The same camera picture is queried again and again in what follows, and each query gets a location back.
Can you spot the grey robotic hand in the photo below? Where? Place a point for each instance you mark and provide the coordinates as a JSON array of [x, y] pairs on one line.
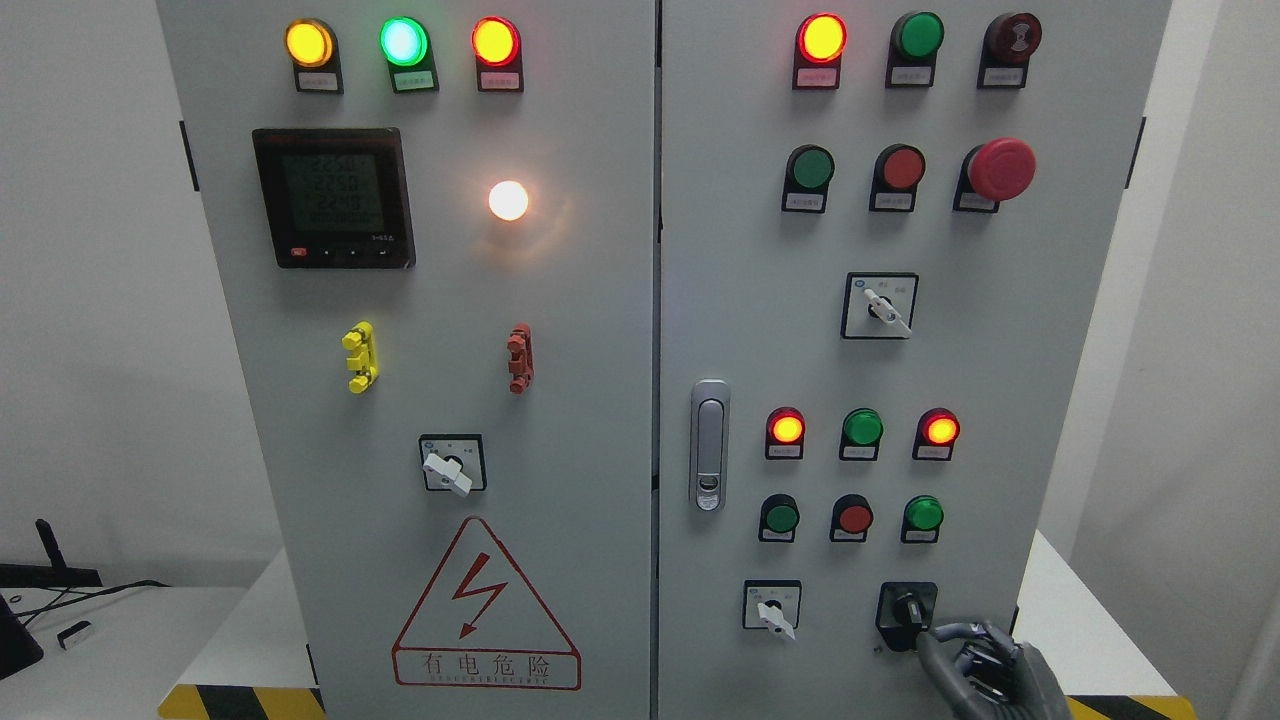
[[982, 673]]

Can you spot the black rotary knob switch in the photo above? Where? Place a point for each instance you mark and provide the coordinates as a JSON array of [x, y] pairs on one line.
[[905, 610]]

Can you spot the green push button lower right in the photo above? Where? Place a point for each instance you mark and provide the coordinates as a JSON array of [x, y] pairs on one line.
[[922, 519]]

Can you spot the green push button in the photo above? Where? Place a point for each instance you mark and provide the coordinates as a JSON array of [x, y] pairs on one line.
[[808, 172], [922, 519], [778, 519]]

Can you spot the red push button lower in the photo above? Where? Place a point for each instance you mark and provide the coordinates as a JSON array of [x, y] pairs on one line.
[[851, 519]]

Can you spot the red push button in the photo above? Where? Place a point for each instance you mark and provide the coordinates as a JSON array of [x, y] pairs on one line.
[[851, 519], [896, 176]]

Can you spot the red lit lamp middle right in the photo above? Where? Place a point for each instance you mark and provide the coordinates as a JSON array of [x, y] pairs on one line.
[[935, 436]]

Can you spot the red lit lamp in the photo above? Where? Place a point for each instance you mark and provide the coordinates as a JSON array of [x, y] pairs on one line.
[[785, 434], [935, 436]]

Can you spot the green push button lower left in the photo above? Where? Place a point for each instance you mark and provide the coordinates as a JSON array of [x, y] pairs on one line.
[[778, 519]]

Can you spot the green lamp middle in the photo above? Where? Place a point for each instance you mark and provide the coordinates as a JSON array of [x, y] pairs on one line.
[[861, 435]]

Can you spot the red lit lamp middle left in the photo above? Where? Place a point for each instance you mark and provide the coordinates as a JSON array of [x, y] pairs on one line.
[[785, 434]]

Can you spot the grey electrical cabinet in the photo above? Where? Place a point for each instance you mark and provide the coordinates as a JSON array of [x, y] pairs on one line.
[[653, 138]]

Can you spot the red emergency stop button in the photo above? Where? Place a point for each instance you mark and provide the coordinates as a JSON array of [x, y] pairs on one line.
[[996, 171]]

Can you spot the red electrical hazard sign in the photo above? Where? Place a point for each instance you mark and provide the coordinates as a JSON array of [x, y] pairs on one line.
[[480, 623]]

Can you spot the red push button upper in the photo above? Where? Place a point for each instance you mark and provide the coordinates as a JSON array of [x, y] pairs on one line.
[[896, 176]]

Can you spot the green push button upper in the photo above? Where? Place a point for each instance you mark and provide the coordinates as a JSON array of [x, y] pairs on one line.
[[808, 172]]

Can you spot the red terminal connector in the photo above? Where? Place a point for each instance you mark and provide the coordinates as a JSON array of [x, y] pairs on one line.
[[520, 364]]

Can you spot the dark red buzzer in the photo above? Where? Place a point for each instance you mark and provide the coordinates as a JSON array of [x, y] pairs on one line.
[[1011, 40]]

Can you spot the green lamp top row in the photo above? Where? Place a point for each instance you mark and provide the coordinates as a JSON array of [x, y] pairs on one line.
[[914, 43]]

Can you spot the red lit lamp right door top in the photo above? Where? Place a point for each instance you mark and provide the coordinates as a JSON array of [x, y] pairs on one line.
[[819, 45]]

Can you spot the white lit lamp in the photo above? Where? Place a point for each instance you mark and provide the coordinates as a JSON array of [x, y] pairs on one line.
[[508, 200]]

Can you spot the yellow terminal connector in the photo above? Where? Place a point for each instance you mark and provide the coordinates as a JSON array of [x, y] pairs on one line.
[[362, 357]]

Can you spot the red lit indicator lamp left door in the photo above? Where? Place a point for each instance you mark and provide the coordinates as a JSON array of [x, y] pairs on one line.
[[498, 54]]

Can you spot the black digital power meter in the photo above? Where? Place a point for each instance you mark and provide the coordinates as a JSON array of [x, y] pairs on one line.
[[336, 197]]

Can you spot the green lit indicator lamp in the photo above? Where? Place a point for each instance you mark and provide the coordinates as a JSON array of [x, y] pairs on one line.
[[408, 50]]

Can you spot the small white usb dongle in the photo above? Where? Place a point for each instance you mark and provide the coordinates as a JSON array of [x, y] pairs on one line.
[[74, 634]]

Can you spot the yellow indicator lamp top left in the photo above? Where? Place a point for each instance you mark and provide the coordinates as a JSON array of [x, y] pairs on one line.
[[314, 52]]

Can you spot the white selector switch lower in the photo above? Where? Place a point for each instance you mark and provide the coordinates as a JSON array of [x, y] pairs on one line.
[[772, 606]]

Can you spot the white selector switch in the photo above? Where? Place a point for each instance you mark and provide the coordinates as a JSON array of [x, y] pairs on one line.
[[879, 306], [772, 606]]

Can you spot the silver door latch handle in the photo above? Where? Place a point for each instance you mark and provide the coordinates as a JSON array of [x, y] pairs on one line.
[[710, 411]]

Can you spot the white selector switch upper right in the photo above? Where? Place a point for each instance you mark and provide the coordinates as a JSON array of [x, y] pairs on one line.
[[879, 306]]

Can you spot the white selector switch left door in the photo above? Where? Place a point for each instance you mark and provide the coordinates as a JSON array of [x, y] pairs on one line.
[[453, 463]]

